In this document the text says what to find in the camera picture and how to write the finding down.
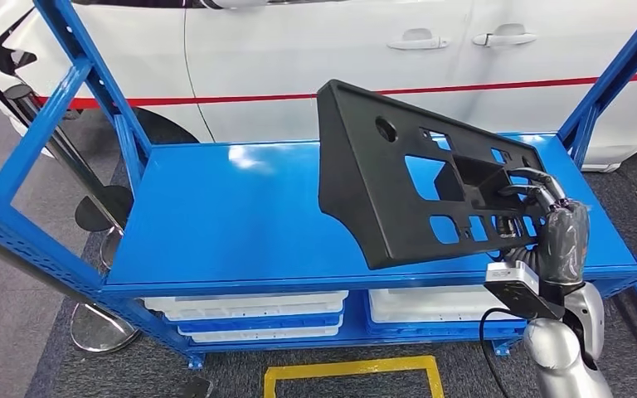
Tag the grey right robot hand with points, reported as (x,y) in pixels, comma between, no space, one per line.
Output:
(566,241)

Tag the black plastic plate bracket part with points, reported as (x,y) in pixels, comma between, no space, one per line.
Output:
(362,192)

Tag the blue metal shelf rack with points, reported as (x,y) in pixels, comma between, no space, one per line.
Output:
(214,219)

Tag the large white plastic bin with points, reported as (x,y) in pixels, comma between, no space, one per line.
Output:
(434,299)
(241,302)

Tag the white car with red stripe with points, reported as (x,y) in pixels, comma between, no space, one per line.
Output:
(296,55)

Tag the chrome round stanchion base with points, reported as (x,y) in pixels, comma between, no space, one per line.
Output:
(111,247)

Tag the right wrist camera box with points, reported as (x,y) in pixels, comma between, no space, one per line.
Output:
(511,285)

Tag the chrome stanchion post, black base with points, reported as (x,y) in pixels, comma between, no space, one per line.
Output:
(104,209)

